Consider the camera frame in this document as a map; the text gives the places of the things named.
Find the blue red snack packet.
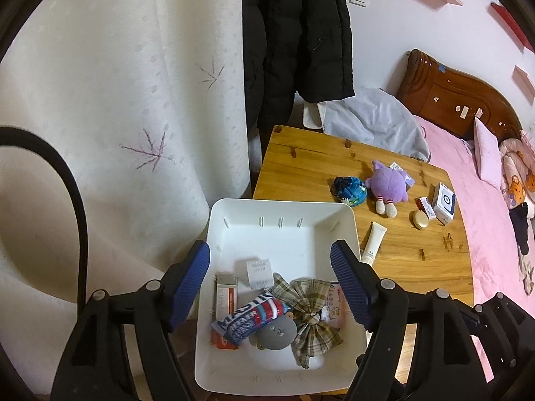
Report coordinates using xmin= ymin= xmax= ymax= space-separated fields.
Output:
xmin=211 ymin=291 xmax=290 ymax=346

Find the pink cartoon blanket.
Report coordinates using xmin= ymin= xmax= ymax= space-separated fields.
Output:
xmin=499 ymin=130 xmax=535 ymax=220

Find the brown wooden headboard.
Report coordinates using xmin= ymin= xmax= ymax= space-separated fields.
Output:
xmin=396 ymin=49 xmax=522 ymax=141

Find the blue drawstring pouch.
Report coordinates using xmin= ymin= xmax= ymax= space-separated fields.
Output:
xmin=330 ymin=176 xmax=367 ymax=207

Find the red wall shelf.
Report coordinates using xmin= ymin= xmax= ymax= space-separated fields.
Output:
xmin=491 ymin=3 xmax=534 ymax=52

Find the black garment on bed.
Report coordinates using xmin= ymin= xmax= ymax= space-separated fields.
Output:
xmin=509 ymin=202 xmax=530 ymax=255

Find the purple plush toy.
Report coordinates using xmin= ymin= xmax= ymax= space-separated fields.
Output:
xmin=364 ymin=160 xmax=408 ymax=218

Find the orange white long box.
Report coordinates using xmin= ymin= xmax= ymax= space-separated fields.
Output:
xmin=210 ymin=272 xmax=238 ymax=350

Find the pink white card packet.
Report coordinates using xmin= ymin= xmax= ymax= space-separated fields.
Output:
xmin=321 ymin=282 xmax=346 ymax=328

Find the small purple white packet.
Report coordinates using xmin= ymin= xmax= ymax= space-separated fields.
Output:
xmin=389 ymin=162 xmax=415 ymax=188

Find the round gold compact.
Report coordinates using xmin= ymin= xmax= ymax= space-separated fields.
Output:
xmin=410 ymin=210 xmax=429 ymax=230

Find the white patterned curtain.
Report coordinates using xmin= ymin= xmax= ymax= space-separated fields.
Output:
xmin=1 ymin=0 xmax=249 ymax=395

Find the white cream tube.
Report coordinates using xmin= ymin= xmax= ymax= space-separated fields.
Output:
xmin=361 ymin=222 xmax=387 ymax=265

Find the white blue-print box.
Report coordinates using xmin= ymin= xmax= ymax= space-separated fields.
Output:
xmin=432 ymin=182 xmax=456 ymax=226

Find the white paper receipt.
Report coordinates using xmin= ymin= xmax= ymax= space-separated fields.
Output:
xmin=246 ymin=259 xmax=274 ymax=290

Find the plaid fabric bow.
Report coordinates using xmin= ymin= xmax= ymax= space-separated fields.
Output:
xmin=269 ymin=272 xmax=343 ymax=369

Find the black cable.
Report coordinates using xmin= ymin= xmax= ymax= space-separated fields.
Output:
xmin=0 ymin=126 xmax=90 ymax=316

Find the grey white bundled cloth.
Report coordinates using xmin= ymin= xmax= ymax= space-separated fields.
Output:
xmin=303 ymin=88 xmax=431 ymax=162

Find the pink bed sheet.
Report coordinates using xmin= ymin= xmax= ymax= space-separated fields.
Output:
xmin=413 ymin=114 xmax=535 ymax=383

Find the wooden table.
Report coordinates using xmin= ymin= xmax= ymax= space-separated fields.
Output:
xmin=252 ymin=124 xmax=474 ymax=396

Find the black hanging coat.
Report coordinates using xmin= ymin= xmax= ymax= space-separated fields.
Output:
xmin=242 ymin=0 xmax=354 ymax=148

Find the pink pillow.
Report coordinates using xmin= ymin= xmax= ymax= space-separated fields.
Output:
xmin=473 ymin=118 xmax=502 ymax=189

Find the small red white box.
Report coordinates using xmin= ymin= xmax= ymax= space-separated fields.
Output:
xmin=416 ymin=196 xmax=436 ymax=220

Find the grey round pouch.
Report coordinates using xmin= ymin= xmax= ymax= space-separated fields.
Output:
xmin=249 ymin=315 xmax=298 ymax=351

